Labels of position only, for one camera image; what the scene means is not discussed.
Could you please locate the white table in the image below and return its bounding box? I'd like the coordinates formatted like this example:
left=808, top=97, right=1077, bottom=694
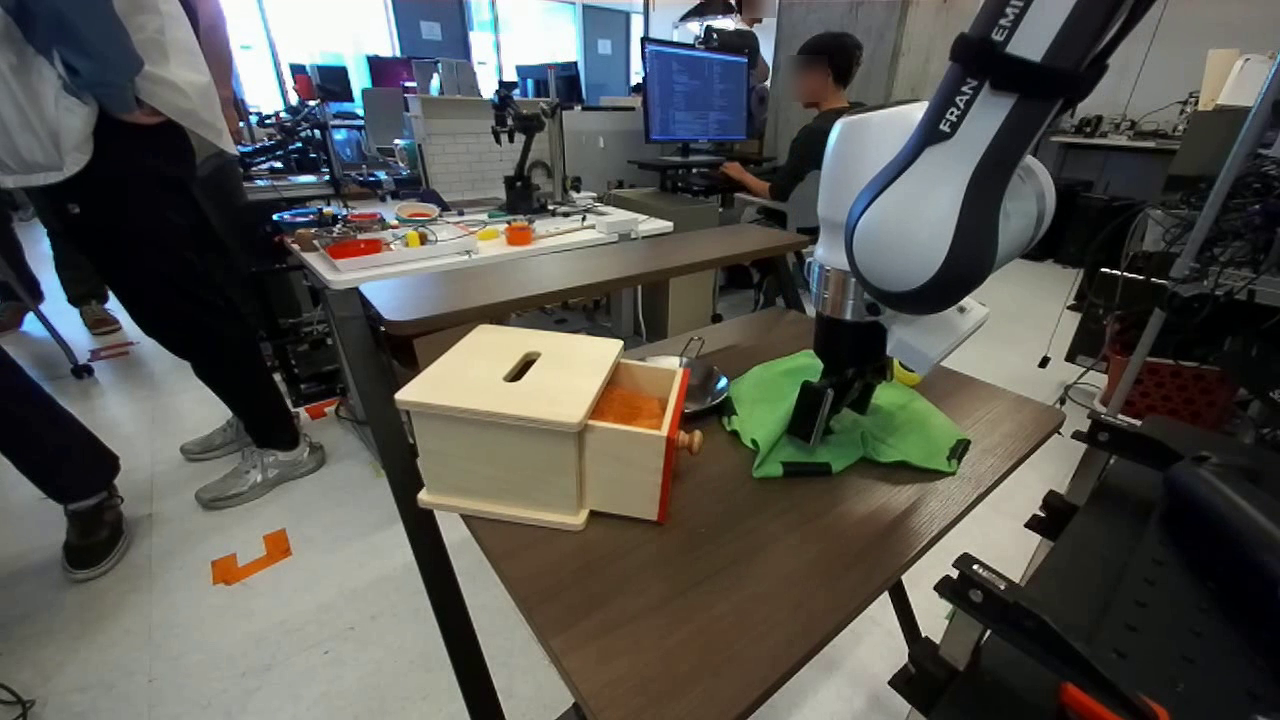
left=285, top=195, right=682, bottom=298

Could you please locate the grey metal pole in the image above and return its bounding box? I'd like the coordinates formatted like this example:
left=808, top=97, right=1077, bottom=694
left=1099, top=56, right=1280, bottom=422

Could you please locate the wooden box with red drawer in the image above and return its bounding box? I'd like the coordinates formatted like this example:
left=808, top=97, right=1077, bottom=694
left=393, top=321, right=708, bottom=538

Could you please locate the metal bowl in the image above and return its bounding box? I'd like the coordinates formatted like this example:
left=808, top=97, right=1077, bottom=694
left=678, top=336, right=738, bottom=418

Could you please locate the seated person in dark shirt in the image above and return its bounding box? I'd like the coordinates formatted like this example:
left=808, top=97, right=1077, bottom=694
left=715, top=29, right=874, bottom=237

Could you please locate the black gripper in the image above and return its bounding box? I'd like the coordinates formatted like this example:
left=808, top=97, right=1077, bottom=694
left=783, top=312, right=897, bottom=450

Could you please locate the person in black clothes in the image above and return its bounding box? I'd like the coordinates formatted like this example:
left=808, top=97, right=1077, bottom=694
left=0, top=348, right=135, bottom=585

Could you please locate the black clamp with orange handle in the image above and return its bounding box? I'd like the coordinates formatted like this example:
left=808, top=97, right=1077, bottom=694
left=933, top=553, right=1175, bottom=720

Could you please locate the green towel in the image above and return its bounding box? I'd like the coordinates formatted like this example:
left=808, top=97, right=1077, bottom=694
left=720, top=348, right=975, bottom=484

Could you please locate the red mesh crate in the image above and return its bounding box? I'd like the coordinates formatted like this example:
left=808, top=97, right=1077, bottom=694
left=1099, top=353, right=1248, bottom=432

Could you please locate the person in white shirt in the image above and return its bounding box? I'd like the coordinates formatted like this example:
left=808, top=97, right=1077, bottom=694
left=0, top=0, right=334, bottom=515

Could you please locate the red tray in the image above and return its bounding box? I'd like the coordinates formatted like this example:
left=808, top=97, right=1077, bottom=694
left=324, top=231, right=398, bottom=264

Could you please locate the computer monitor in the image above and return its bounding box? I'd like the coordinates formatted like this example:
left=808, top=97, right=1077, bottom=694
left=638, top=32, right=755, bottom=151

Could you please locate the black desk leg frame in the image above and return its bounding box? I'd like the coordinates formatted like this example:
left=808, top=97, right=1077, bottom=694
left=319, top=283, right=513, bottom=720

